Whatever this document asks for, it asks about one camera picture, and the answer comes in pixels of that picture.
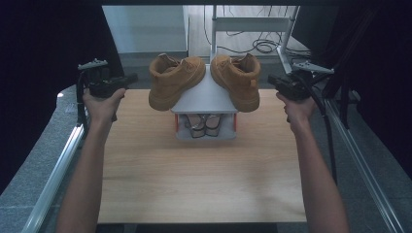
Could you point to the white metal desk frame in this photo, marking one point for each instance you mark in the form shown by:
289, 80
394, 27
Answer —
249, 24

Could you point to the person's left hand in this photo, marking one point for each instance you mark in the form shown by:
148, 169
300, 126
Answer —
102, 108

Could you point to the dark curtain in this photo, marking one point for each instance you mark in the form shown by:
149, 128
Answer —
48, 48
385, 81

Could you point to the person's right hand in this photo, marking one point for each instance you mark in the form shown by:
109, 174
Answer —
299, 111

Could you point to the white shoe rack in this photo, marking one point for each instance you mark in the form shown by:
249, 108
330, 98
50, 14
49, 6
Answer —
205, 97

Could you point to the tan suede boot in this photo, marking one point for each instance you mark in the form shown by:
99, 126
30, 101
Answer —
238, 84
175, 82

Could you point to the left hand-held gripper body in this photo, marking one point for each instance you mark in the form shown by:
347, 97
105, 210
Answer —
102, 87

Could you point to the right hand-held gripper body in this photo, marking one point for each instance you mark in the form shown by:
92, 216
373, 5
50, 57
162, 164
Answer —
299, 85

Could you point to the white cabinet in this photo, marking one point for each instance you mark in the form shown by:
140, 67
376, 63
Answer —
145, 29

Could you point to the aluminium rail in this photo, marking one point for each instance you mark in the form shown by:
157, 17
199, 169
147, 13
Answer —
366, 168
48, 187

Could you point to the black heeled sandal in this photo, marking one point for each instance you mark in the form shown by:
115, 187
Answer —
196, 124
213, 124

